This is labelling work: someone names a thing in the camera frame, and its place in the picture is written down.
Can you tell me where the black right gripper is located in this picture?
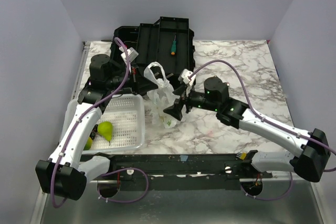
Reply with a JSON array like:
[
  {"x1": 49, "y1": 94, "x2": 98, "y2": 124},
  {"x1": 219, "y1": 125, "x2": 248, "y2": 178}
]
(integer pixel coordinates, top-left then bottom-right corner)
[{"x1": 163, "y1": 83, "x2": 219, "y2": 120}]

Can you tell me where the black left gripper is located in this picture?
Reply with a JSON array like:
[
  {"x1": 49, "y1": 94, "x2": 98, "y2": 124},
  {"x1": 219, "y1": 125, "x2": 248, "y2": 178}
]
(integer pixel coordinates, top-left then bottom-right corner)
[{"x1": 106, "y1": 63, "x2": 159, "y2": 95}]

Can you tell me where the yellow green fake mango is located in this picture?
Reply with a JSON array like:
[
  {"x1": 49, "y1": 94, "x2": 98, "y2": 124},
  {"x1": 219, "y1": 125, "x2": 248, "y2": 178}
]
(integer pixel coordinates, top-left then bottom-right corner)
[{"x1": 83, "y1": 137, "x2": 93, "y2": 151}]

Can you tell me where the white perforated plastic basket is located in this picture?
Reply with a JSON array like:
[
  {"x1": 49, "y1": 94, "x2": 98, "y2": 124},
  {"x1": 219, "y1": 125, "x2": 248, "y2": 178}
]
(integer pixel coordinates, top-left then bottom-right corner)
[{"x1": 58, "y1": 94, "x2": 145, "y2": 154}]

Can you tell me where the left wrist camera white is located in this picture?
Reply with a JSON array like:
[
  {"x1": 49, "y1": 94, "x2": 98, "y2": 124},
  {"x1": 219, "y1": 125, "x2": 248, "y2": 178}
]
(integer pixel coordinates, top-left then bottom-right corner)
[{"x1": 119, "y1": 47, "x2": 139, "y2": 63}]

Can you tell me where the black plastic toolbox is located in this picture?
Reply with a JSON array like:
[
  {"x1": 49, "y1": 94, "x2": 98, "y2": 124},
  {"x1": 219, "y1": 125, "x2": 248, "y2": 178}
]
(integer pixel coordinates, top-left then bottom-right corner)
[{"x1": 113, "y1": 16, "x2": 195, "y2": 89}]

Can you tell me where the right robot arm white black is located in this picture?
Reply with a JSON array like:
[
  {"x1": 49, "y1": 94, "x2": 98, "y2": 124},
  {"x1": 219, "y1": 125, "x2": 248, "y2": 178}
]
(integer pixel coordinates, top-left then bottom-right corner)
[{"x1": 164, "y1": 77, "x2": 331, "y2": 183}]

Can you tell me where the white plastic bag lemon print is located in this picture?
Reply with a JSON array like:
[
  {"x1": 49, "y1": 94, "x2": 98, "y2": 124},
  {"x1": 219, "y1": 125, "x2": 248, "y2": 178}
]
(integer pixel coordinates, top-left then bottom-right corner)
[{"x1": 144, "y1": 62, "x2": 178, "y2": 129}]

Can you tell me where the green fake pear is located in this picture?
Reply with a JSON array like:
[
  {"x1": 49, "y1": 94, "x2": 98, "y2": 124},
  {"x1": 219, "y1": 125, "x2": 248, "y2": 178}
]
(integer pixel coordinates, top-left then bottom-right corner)
[{"x1": 97, "y1": 121, "x2": 113, "y2": 144}]

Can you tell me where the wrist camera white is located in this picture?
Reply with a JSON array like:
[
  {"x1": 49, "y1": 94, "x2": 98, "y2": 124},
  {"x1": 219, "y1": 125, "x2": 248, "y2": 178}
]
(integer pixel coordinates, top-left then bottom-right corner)
[
  {"x1": 119, "y1": 47, "x2": 139, "y2": 63},
  {"x1": 178, "y1": 69, "x2": 196, "y2": 86}
]

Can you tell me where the green handled screwdriver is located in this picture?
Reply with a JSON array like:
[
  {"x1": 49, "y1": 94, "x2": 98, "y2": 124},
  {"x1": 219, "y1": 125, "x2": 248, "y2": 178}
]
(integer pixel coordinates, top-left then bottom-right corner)
[{"x1": 171, "y1": 34, "x2": 177, "y2": 56}]

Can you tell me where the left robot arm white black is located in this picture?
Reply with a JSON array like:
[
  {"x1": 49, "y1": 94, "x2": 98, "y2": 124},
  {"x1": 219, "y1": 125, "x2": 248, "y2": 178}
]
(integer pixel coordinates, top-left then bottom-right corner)
[{"x1": 36, "y1": 78, "x2": 129, "y2": 202}]

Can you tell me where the black fake grape bunch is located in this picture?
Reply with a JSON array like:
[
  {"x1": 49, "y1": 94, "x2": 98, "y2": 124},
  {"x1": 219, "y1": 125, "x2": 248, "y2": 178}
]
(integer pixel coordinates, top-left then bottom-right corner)
[{"x1": 90, "y1": 124, "x2": 98, "y2": 140}]

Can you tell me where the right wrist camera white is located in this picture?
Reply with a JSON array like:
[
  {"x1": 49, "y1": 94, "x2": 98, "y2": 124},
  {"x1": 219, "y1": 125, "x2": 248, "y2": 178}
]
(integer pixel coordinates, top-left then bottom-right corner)
[{"x1": 178, "y1": 69, "x2": 196, "y2": 86}]

